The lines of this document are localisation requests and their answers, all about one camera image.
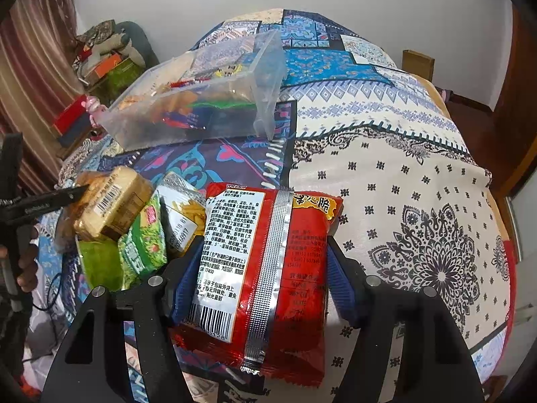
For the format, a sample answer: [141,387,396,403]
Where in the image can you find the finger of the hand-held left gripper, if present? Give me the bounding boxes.
[40,184,91,214]

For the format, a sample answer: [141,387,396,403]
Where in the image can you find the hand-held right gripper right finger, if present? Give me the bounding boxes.
[326,238,487,403]

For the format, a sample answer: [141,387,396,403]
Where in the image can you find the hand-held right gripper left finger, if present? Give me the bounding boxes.
[40,234,206,403]

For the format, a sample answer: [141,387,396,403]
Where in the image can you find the yellow cracker packet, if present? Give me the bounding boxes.
[74,166,154,242]

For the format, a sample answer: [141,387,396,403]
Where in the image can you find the red instant noodle packet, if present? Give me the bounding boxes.
[170,182,345,386]

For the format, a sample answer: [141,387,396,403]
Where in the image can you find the clear plastic storage box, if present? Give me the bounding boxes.
[90,29,288,152]

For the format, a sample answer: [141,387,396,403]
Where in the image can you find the assorted snacks in box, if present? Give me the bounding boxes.
[115,61,261,131]

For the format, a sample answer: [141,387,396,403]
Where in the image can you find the person's left hand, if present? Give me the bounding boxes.
[14,227,41,300]

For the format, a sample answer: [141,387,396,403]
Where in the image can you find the orange snack packet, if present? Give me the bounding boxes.
[56,171,92,253]

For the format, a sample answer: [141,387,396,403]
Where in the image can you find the clear packet with yellow sticks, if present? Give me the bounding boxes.
[160,171,211,258]

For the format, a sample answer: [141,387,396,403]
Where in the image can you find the plain green snack packet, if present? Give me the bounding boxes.
[78,238,127,291]

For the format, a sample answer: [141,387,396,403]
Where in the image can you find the red flat box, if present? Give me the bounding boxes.
[52,96,92,136]

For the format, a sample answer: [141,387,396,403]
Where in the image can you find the pink plastic toy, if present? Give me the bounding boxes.
[85,96,107,124]

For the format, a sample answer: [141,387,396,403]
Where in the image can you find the striped curtain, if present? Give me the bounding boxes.
[0,0,87,196]

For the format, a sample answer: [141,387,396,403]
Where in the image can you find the patterned patchwork bed sheet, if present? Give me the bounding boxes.
[25,7,519,403]

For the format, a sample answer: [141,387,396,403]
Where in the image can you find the cluttered bedside pile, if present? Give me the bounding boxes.
[75,19,159,107]

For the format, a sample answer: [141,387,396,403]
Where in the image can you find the brown cardboard box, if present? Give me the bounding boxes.
[402,49,435,81]

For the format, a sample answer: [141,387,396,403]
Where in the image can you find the brown wooden door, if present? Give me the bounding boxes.
[489,2,537,204]

